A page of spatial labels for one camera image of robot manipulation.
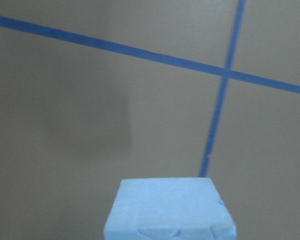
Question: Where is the light blue foam block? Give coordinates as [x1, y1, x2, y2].
[103, 177, 237, 240]

